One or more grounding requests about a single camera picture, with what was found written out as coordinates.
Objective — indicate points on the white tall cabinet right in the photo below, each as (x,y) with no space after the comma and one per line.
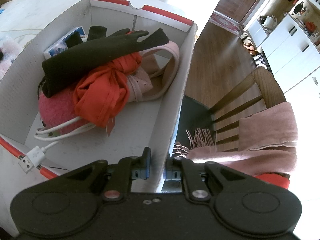
(291,49)

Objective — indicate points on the white cardboard box red trim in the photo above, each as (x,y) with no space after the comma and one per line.
(137,126)

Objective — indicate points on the red patterned doormat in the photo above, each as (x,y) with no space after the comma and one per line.
(225,22)

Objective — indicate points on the wooden chair near right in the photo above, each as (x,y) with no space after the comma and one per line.
(212,133)

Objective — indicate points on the shoes on floor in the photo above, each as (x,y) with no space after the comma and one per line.
(255,54)

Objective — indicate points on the black glove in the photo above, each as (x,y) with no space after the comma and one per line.
(69,66)

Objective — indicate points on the blue white card box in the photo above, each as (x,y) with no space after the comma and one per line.
(60,45)

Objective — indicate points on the white tote bag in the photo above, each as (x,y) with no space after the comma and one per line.
(270,22)

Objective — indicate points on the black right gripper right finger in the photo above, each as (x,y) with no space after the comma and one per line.
(186,172)

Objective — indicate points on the red knotted cloth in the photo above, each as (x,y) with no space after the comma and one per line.
(103,92)

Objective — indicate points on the pink sandal shoe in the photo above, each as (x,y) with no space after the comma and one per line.
(150,81)

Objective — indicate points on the pink plush strawberry toy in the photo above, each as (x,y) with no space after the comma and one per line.
(58,109)

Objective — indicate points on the pink fringed scarf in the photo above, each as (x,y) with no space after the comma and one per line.
(267,143)

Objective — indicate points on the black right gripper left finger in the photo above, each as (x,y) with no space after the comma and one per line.
(121,175)

